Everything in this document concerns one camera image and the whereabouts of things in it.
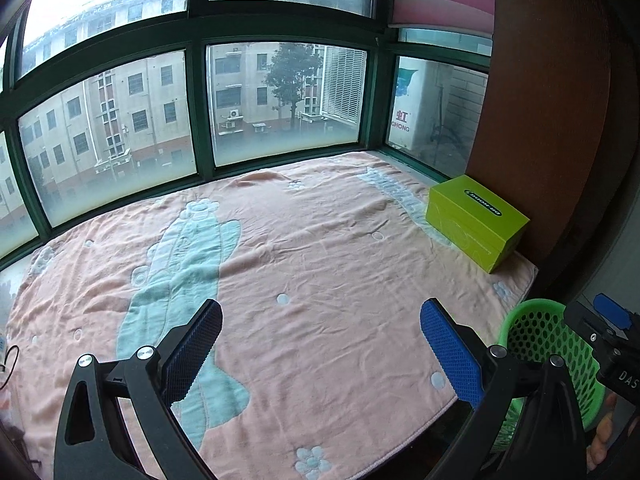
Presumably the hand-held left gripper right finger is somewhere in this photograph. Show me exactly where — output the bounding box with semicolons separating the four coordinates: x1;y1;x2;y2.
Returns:
419;298;588;480

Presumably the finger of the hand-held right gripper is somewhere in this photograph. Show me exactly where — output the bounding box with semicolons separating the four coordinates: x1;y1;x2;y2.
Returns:
592;294;633;331
564;301;616;346

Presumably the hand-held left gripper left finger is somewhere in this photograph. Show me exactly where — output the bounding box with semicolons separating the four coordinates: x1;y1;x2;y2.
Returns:
54;298;223;480

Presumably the green plastic mesh wastebasket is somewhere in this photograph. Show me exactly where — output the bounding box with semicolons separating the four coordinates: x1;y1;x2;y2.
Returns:
497;299;608;461

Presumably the person's right hand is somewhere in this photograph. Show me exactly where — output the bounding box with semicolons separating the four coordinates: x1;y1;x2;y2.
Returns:
587;392;626;471

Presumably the green cardboard box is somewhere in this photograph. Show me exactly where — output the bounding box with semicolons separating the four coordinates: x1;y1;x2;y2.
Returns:
425;175;531;275

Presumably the pink printed blanket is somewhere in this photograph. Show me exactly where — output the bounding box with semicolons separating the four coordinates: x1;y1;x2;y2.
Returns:
5;150;538;473

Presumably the dark curtain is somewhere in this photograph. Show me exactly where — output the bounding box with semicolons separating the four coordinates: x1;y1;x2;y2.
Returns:
550;0;640;311

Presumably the brown wooden panel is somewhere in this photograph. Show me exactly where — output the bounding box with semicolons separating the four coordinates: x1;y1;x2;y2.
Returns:
465;0;613;261

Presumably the white outdoor air conditioner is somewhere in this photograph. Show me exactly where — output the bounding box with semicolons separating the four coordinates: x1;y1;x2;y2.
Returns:
387;55;488;161

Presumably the beige apartment building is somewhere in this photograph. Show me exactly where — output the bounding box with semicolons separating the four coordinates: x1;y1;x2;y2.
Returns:
0;0;371;231

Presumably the white louvered vent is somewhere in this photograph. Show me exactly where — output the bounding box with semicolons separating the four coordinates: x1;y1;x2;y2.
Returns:
320;45;367;126

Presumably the green tree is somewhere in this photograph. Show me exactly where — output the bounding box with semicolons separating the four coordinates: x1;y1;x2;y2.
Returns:
264;42;321;133

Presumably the green window frame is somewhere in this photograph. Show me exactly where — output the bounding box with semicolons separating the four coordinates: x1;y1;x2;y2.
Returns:
0;0;493;271

